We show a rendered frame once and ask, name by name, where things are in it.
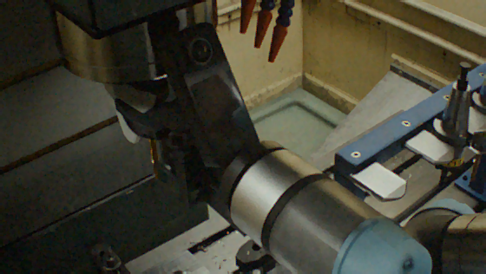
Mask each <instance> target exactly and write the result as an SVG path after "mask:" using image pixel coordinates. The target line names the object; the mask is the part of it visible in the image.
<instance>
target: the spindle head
mask: <svg viewBox="0 0 486 274"><path fill-rule="evenodd" d="M43 1H44V2H45V3H46V4H48V5H49V6H51V7H52V8H53V9H54V10H55V11H58V12H59V13H60V14H61V15H63V16H64V17H66V18H67V19H69V20H70V21H71V22H72V23H73V24H74V25H76V26H78V27H79V29H81V30H83V31H84V32H85V33H87V34H88V35H90V36H91V37H93V38H94V39H95V40H100V39H102V38H105V37H108V36H110V35H113V34H115V33H118V32H120V31H123V30H125V29H130V28H133V27H135V26H138V25H140V24H141V23H145V22H148V21H151V20H154V19H156V18H159V17H162V16H165V15H168V14H171V13H174V12H176V11H179V10H184V9H186V8H188V7H189V6H193V5H196V4H198V3H203V2H205V1H207V0H43Z"/></svg>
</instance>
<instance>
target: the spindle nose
mask: <svg viewBox="0 0 486 274"><path fill-rule="evenodd" d="M48 8H49V14H50V16H49V17H50V21H51V24H52V30H53V33H54V37H55V38H54V40H55V44H56V48H57V51H58V52H59V54H60V57H61V60H62V65H63V66H64V67H65V68H66V69H67V70H68V71H69V72H71V73H72V74H74V75H77V76H79V77H81V78H82V79H85V80H88V81H92V82H98V83H104V84H107V83H114V84H126V83H138V82H149V81H153V80H154V79H158V78H162V77H165V76H167V73H166V70H165V69H164V67H163V64H162V62H161V58H160V57H159V55H158V52H157V44H158V43H159V41H160V40H161V39H162V38H164V37H166V36H169V35H170V34H172V33H174V32H176V31H178V30H181V29H184V28H186V27H188V26H191V25H194V24H196V23H211V24H212V25H213V26H214V27H215V29H216V32H217V27H218V24H219V17H218V4H217V0H207V1H205V2H203V3H198V4H196V5H193V6H189V7H188V8H186V9H184V10H179V11H176V12H174V13H171V14H168V15H165V16H162V17H159V18H156V19H154V20H151V21H148V22H145V23H141V24H140V25H138V26H135V27H133V28H130V29H125V30H123V31H120V32H118V33H115V34H113V35H110V36H108V37H105V38H102V39H100V40H95V39H94V38H93V37H91V36H90V35H88V34H87V33H85V32H84V31H83V30H81V29H79V27H78V26H76V25H74V24H73V23H72V22H71V21H70V20H69V19H67V18H66V17H64V16H63V15H61V14H60V13H59V12H58V11H55V10H54V9H53V8H52V7H51V6H49V5H48Z"/></svg>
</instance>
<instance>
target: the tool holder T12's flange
mask: <svg viewBox="0 0 486 274"><path fill-rule="evenodd" d="M432 129H433V133H432V134H433V136H435V137H437V138H438V139H439V140H441V141H443V142H445V143H447V144H448V145H452V146H453V147H454V153H462V152H463V151H464V148H463V147H464V146H465V145H466V146H467V147H470V146H471V142H472V139H473V137H474V133H475V127H474V125H473V124H472V123H471V122H470V128H469V131H468V132H467V133H466V134H464V135H452V134H447V133H446V132H444V131H443V130H442V129H441V128H440V121H439V120H437V119H435V120H434V123H433V128H432Z"/></svg>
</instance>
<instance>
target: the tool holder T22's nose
mask: <svg viewBox="0 0 486 274"><path fill-rule="evenodd" d="M471 147H472V148H473V150H474V151H475V153H478V154H485V153H486V139H484V138H481V137H479V136H476V135H475V134H474V137H473V139H472V142H471Z"/></svg>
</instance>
